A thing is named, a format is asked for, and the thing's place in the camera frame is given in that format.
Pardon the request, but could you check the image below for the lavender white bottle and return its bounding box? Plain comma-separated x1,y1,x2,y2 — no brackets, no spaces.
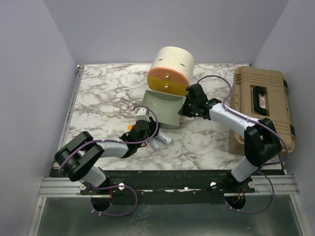
149,139,160,151

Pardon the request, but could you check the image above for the white blue tube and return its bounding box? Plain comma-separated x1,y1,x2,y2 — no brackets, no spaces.
156,132,173,146

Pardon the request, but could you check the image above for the grey bottom drawer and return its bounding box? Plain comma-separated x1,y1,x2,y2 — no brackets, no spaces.
142,90,185,128

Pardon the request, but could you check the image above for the yellow drawer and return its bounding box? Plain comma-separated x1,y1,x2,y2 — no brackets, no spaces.
147,76,188,96

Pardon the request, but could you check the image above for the cream round drawer organizer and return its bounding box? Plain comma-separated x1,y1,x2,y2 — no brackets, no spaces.
150,46,195,83

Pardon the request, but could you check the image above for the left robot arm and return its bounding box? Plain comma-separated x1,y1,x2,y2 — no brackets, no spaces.
54,117,160,194

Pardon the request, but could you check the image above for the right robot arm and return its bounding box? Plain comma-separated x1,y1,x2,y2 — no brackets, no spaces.
178,84,282,192

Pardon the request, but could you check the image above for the tan plastic tool case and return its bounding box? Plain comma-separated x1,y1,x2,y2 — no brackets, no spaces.
230,66,295,152

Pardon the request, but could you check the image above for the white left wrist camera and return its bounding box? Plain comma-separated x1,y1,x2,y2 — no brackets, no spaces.
135,108,150,122

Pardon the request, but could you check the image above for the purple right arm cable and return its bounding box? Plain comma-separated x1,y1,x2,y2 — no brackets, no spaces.
196,75,290,214

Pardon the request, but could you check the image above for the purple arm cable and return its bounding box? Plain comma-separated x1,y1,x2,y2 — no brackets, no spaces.
196,75,290,214
58,105,159,217

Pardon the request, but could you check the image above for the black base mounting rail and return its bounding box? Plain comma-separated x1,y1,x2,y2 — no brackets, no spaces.
78,170,254,208

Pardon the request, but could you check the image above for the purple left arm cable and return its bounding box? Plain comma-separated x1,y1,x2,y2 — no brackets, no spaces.
58,105,159,217

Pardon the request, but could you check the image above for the aluminium frame rail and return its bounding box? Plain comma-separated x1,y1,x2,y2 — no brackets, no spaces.
38,175,300,198

